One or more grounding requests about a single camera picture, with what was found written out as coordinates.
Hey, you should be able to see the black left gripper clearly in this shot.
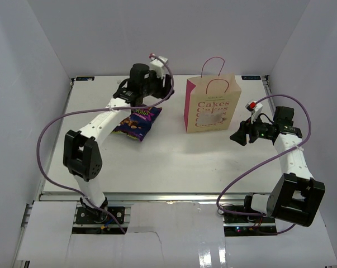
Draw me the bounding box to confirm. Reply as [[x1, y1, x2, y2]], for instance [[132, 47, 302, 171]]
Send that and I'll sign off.
[[140, 68, 174, 101]]

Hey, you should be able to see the purple snack bag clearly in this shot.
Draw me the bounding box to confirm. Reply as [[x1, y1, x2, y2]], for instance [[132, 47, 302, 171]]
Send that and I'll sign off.
[[112, 107, 162, 142]]

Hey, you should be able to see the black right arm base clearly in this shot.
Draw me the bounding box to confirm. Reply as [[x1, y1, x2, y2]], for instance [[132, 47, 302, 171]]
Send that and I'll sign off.
[[217, 209, 277, 237]]

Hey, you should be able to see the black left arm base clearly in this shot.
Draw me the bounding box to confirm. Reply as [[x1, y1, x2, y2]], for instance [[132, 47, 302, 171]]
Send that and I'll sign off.
[[72, 206, 123, 235]]

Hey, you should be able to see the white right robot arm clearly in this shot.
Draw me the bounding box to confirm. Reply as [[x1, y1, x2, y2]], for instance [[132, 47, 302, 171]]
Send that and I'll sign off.
[[230, 102, 325, 227]]

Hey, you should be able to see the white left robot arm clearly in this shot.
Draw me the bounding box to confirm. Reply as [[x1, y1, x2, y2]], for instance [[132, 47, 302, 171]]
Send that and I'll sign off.
[[63, 57, 172, 223]]

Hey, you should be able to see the blue label right corner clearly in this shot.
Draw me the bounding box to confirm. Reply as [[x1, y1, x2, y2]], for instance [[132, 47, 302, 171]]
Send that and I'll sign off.
[[241, 75, 261, 80]]

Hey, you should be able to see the blue label corner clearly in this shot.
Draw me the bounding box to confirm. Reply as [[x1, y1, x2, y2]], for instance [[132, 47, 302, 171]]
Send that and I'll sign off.
[[75, 76, 95, 81], [241, 75, 261, 80]]

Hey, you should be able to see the blue label left corner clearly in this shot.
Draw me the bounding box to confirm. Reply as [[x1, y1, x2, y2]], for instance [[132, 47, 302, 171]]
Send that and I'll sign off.
[[75, 76, 95, 81]]

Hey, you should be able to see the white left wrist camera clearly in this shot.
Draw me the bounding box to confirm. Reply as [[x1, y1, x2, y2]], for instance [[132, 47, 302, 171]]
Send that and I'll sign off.
[[149, 54, 165, 79]]

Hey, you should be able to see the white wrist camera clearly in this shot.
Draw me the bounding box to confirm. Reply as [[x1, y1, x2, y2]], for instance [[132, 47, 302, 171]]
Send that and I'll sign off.
[[245, 101, 263, 122], [149, 54, 165, 79]]

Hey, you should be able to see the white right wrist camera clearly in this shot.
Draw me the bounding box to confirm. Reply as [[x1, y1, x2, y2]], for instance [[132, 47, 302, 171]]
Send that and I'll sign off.
[[245, 101, 263, 122]]

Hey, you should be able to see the paper bag with pink handles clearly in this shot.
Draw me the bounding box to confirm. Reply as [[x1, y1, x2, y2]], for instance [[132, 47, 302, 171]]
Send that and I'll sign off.
[[183, 71, 241, 133]]

